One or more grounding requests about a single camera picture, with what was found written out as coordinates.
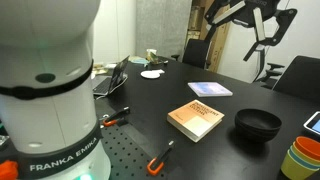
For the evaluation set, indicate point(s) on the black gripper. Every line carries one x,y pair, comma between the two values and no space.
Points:
252,14

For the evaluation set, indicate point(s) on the yellow plastic cup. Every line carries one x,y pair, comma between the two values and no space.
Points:
305,154

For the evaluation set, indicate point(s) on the blue plastic cup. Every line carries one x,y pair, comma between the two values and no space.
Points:
302,159

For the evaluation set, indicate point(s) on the yellow-green plastic cup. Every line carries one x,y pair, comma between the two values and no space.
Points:
294,170

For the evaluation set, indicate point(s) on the orange plastic cup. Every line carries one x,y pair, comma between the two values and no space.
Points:
308,146

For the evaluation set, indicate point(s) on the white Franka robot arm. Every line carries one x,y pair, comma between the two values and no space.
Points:
46,93

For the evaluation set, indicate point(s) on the cardboard boxes stack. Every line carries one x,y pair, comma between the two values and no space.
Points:
209,17

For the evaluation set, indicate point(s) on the black office chair centre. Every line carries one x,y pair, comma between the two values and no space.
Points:
196,53

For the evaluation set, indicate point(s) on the black office chair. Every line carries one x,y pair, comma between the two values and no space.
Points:
196,53
301,78

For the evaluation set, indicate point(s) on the black office chair right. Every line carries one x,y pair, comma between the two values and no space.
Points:
301,78

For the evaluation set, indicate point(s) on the light blue white book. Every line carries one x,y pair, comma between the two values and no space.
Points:
209,89

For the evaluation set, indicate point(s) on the white paper napkin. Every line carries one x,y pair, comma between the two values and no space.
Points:
160,71

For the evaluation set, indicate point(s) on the clutter of small items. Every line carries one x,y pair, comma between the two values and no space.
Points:
151,58

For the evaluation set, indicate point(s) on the stacked black bowls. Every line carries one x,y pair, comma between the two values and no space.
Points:
256,125

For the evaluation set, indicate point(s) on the white round paper plate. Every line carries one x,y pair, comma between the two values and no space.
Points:
150,74

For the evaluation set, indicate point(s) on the orange textbook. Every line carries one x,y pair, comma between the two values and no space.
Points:
195,119

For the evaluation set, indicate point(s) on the silver laptop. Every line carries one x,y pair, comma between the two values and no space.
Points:
104,85

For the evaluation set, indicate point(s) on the orange black clamp far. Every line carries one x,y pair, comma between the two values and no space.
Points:
116,118

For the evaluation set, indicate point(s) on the orange black clamp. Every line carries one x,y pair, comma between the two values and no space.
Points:
157,163
116,118

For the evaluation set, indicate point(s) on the orange black clamp near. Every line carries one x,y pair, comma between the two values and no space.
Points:
157,163

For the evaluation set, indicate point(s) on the black perforated mounting board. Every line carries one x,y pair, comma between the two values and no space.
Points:
128,159

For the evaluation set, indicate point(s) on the orange 3D printed part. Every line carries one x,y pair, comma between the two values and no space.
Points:
9,170

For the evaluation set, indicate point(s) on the tablet with white frame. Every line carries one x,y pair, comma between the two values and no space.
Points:
313,123

